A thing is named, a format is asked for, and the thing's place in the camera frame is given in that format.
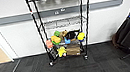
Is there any brown plush toy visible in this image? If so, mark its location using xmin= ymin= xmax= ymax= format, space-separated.
xmin=59 ymin=30 xmax=69 ymax=40

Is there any orange yellow toy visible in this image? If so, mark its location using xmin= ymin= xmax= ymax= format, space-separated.
xmin=50 ymin=34 xmax=63 ymax=45

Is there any black wire shelf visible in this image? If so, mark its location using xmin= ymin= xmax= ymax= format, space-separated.
xmin=25 ymin=0 xmax=101 ymax=69

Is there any pink toy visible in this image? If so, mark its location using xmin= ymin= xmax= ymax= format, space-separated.
xmin=45 ymin=39 xmax=55 ymax=50

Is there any yellow plush toy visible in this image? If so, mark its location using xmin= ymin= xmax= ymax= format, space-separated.
xmin=56 ymin=46 xmax=68 ymax=58

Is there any black pack with grey print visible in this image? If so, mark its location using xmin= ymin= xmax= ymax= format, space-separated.
xmin=48 ymin=47 xmax=59 ymax=61

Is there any small blue toy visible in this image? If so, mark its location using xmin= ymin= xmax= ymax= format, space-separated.
xmin=64 ymin=37 xmax=72 ymax=45

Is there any green toy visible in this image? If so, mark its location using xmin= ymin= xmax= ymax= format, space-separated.
xmin=53 ymin=30 xmax=62 ymax=38

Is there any grey wall socket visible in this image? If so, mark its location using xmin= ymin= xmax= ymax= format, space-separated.
xmin=60 ymin=8 xmax=66 ymax=13
xmin=54 ymin=11 xmax=60 ymax=16

